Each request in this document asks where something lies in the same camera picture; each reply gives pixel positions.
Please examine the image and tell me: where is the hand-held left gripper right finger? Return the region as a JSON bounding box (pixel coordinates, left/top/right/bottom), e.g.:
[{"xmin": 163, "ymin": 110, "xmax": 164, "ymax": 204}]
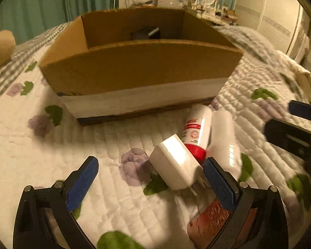
[{"xmin": 202, "ymin": 157, "xmax": 290, "ymax": 249}]

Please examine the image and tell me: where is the green curtain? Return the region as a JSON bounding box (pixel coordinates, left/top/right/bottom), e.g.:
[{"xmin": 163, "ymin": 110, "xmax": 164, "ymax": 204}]
[{"xmin": 0, "ymin": 0, "xmax": 120, "ymax": 45}]

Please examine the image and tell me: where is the reddish brown packet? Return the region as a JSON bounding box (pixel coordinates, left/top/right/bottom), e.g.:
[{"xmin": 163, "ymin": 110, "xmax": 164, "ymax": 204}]
[{"xmin": 187, "ymin": 199, "xmax": 260, "ymax": 249}]

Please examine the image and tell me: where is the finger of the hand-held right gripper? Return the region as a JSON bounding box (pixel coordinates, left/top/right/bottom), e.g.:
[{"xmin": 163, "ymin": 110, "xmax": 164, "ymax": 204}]
[
  {"xmin": 288, "ymin": 100, "xmax": 311, "ymax": 124},
  {"xmin": 264, "ymin": 119, "xmax": 311, "ymax": 159}
]

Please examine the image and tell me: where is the white bottle with red cap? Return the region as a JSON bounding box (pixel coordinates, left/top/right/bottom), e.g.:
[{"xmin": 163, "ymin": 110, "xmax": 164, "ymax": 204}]
[{"xmin": 181, "ymin": 104, "xmax": 213, "ymax": 165}]

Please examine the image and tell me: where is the white floral quilt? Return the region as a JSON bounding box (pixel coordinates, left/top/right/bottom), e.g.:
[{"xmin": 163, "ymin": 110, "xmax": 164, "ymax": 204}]
[{"xmin": 0, "ymin": 54, "xmax": 311, "ymax": 249}]

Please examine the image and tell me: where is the black object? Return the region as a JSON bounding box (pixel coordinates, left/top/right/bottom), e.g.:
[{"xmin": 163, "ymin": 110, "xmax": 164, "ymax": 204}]
[{"xmin": 131, "ymin": 27, "xmax": 161, "ymax": 40}]

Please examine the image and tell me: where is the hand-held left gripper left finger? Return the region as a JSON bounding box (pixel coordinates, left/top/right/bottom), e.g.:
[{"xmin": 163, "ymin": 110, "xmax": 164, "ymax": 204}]
[{"xmin": 13, "ymin": 156, "xmax": 99, "ymax": 249}]

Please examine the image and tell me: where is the cluttered dresser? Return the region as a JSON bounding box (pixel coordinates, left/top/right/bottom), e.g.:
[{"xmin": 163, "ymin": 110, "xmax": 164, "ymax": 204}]
[{"xmin": 131, "ymin": 0, "xmax": 239, "ymax": 26}]

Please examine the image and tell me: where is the plain white bottle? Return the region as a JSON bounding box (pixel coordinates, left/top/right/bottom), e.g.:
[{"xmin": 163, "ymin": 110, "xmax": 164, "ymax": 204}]
[{"xmin": 208, "ymin": 110, "xmax": 243, "ymax": 181}]

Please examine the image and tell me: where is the white charger adapter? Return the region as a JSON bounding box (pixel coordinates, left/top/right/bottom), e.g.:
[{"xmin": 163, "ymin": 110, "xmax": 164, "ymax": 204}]
[{"xmin": 148, "ymin": 134, "xmax": 206, "ymax": 190}]

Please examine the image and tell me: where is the grey plaid blanket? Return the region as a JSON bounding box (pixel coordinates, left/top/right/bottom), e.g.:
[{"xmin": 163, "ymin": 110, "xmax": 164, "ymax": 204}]
[{"xmin": 0, "ymin": 22, "xmax": 73, "ymax": 107}]

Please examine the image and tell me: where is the white wardrobe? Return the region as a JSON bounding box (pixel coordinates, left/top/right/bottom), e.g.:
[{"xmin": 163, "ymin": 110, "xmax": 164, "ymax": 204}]
[{"xmin": 233, "ymin": 0, "xmax": 309, "ymax": 60}]

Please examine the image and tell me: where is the brown cardboard box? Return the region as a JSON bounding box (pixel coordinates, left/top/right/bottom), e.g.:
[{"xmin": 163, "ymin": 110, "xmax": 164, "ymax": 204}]
[{"xmin": 39, "ymin": 7, "xmax": 243, "ymax": 126}]

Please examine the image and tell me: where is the brown plush pillow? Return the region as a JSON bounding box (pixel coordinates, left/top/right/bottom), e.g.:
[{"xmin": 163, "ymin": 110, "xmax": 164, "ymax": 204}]
[{"xmin": 0, "ymin": 30, "xmax": 16, "ymax": 70}]

